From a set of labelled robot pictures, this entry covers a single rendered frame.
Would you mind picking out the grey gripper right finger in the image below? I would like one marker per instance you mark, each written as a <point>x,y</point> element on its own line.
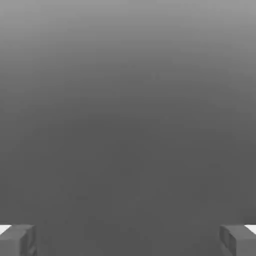
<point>240,240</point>

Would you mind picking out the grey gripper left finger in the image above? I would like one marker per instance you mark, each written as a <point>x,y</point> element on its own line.
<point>16,240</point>

